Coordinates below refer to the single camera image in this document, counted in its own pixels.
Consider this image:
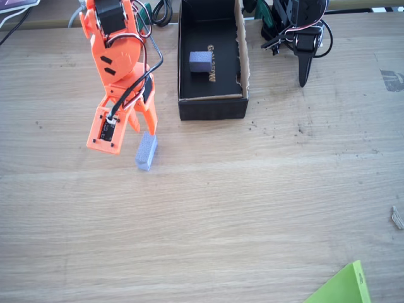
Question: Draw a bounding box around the green table clamp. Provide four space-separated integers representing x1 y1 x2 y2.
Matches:
137 3 153 32
254 0 276 30

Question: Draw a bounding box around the orange camera mount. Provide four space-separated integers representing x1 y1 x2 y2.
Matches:
86 104 129 156

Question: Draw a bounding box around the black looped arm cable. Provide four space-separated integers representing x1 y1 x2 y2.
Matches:
315 18 334 59

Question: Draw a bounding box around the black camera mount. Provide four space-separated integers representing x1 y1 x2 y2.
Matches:
260 33 285 57

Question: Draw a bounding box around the lime green sheet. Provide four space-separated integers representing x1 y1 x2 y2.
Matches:
302 259 372 303

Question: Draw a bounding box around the red white servo wire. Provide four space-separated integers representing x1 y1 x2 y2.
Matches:
105 33 148 50
132 0 154 44

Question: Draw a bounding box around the white-edged printed sheet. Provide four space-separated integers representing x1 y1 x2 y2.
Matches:
0 0 41 14

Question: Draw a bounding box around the black cardboard box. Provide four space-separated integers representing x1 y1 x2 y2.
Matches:
177 0 251 121

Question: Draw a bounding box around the purple foam block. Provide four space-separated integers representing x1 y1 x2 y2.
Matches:
134 131 158 172
189 50 213 74

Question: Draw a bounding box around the black camera cable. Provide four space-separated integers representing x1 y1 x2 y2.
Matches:
109 31 164 122

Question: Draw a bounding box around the coiled black cable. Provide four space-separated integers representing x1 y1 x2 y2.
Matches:
151 0 174 28

